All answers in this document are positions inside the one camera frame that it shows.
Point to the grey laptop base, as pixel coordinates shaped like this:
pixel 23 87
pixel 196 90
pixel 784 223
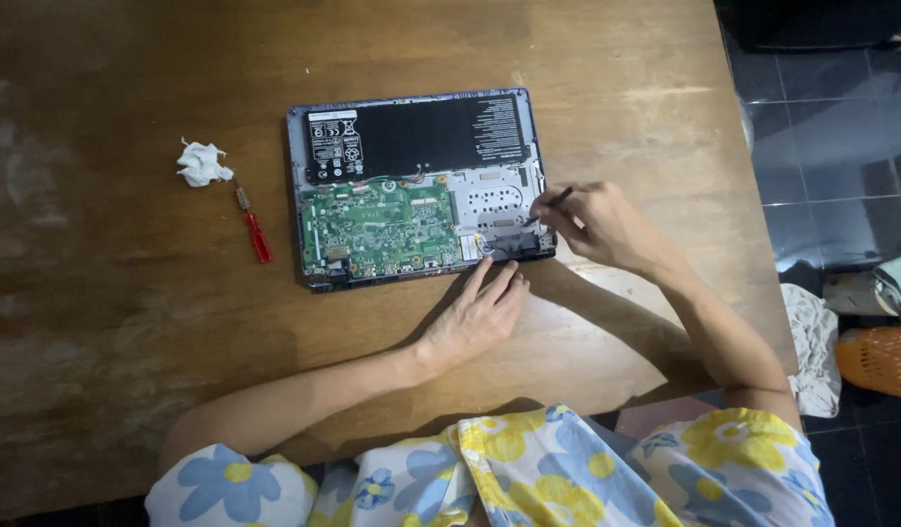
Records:
pixel 414 187

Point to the person's left hand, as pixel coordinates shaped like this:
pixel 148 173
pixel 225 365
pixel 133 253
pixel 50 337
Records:
pixel 474 318

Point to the black laptop battery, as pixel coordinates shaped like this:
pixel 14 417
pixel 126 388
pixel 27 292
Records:
pixel 414 137

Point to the white crumpled cloth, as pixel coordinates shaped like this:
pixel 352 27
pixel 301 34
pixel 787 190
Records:
pixel 813 351

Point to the black thin screwdriver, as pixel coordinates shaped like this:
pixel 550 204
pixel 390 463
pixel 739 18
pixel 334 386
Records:
pixel 547 206

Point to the orange plastic basket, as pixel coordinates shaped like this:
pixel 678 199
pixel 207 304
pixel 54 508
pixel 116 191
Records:
pixel 881 360

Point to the black laptop speaker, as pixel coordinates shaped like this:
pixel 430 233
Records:
pixel 516 245

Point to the person's right hand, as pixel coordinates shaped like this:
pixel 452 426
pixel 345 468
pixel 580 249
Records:
pixel 604 223

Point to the floral patterned shirt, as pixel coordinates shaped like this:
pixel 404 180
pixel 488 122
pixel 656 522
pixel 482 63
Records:
pixel 494 476

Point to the green laptop motherboard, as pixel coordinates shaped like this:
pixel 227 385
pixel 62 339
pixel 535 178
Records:
pixel 381 227

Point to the person's right fingers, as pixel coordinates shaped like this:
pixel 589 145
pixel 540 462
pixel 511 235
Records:
pixel 560 212

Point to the crumpled white tissue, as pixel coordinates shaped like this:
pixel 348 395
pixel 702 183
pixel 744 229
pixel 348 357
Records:
pixel 201 162

